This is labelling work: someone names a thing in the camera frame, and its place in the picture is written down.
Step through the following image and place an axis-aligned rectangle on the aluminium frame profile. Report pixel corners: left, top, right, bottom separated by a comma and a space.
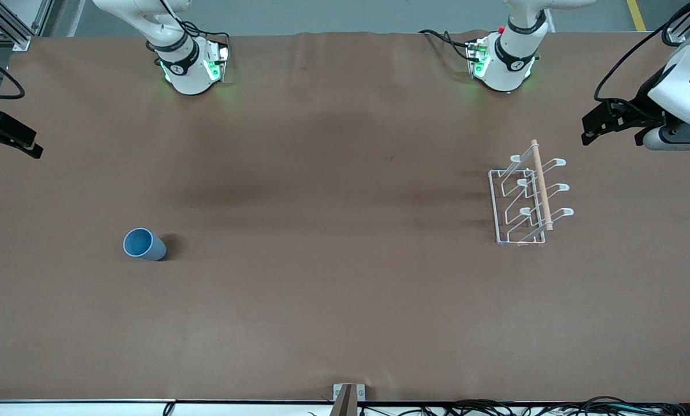
0, 0, 55, 51
662, 0, 690, 46

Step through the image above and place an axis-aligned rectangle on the white wire cup holder rack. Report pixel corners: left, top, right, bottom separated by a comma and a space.
488, 139, 575, 247

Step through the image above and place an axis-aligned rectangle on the black arm base cable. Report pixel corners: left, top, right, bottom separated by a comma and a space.
159, 0, 231, 50
418, 28, 474, 62

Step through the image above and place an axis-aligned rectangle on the black left arm base cable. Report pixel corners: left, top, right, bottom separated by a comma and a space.
418, 28, 474, 62

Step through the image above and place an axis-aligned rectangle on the brown table cover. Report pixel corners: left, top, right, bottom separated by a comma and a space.
0, 30, 690, 404

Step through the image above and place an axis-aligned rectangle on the black right arm base cable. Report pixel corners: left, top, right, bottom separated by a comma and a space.
159, 0, 231, 50

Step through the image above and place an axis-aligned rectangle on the blue plastic cup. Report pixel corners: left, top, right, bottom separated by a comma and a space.
123, 227, 167, 262

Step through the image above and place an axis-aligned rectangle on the metal bracket with post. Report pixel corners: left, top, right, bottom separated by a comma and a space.
332, 383, 366, 416

